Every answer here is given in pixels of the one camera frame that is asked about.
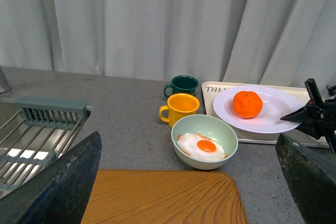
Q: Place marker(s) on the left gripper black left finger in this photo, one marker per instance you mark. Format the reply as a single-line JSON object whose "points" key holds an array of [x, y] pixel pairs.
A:
{"points": [[60, 193]]}

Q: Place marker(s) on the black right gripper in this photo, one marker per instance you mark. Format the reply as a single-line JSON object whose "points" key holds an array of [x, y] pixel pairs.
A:
{"points": [[317, 117]]}

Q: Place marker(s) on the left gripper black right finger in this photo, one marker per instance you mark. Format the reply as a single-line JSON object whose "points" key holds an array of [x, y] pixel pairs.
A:
{"points": [[310, 178]]}

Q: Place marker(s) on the white round plate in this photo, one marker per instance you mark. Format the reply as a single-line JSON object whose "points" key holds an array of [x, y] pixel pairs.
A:
{"points": [[276, 104]]}

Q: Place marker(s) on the orange mandarin fruit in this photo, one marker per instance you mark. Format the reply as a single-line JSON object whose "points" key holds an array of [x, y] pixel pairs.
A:
{"points": [[247, 104]]}

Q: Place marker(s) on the wooden cutting board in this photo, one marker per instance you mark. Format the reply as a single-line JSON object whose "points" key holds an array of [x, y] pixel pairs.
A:
{"points": [[164, 196]]}

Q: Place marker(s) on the metal sink drying rack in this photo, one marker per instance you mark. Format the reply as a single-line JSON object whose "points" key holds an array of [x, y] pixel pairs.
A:
{"points": [[35, 131]]}

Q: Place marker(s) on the beige bear tray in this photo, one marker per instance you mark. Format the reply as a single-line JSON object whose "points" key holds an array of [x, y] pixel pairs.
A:
{"points": [[211, 89]]}

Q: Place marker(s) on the grey white curtain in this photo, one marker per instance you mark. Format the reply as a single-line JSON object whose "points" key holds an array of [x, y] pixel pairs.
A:
{"points": [[276, 42]]}

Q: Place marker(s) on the light green bowl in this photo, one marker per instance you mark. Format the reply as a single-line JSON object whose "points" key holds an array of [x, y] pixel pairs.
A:
{"points": [[208, 126]]}

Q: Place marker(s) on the fake fried egg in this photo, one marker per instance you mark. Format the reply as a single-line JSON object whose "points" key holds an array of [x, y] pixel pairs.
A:
{"points": [[200, 147]]}

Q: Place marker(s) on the metal faucet base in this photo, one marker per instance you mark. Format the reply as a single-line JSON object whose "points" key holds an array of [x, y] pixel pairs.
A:
{"points": [[4, 85]]}

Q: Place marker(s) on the yellow mug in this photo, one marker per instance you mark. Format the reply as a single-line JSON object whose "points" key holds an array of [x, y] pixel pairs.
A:
{"points": [[178, 106]]}

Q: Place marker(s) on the dark green mug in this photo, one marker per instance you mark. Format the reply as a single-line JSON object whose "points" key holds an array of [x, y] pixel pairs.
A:
{"points": [[181, 84]]}

